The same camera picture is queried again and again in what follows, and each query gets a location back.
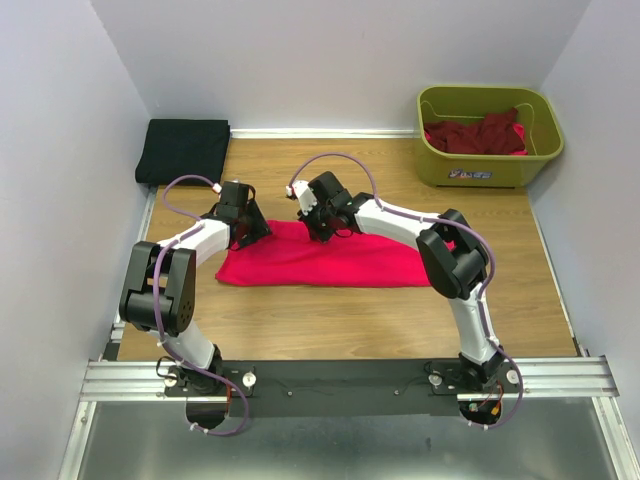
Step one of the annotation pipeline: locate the pink t shirt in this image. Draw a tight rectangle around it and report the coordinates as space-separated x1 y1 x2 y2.
215 220 431 288

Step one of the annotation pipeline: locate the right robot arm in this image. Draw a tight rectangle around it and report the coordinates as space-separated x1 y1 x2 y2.
287 171 502 392

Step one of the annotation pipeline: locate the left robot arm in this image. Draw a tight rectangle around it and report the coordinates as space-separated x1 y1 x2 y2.
119 182 271 395

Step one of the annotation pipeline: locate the folded black t shirt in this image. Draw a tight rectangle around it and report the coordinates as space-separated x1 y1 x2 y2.
134 119 231 186

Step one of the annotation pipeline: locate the dark red t shirt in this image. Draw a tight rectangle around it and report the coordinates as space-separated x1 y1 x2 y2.
423 108 528 156

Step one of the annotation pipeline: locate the olive green plastic bin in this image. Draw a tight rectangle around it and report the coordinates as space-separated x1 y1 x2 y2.
416 85 564 188

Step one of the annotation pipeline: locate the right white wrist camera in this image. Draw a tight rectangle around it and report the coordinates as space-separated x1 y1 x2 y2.
285 180 318 216

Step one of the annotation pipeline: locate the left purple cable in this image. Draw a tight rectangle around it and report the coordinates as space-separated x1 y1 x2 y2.
152 174 251 437

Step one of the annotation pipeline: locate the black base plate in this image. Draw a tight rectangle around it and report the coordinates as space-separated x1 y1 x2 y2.
161 358 518 425

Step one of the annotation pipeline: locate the aluminium frame rail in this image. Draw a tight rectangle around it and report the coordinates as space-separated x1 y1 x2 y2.
57 184 624 480

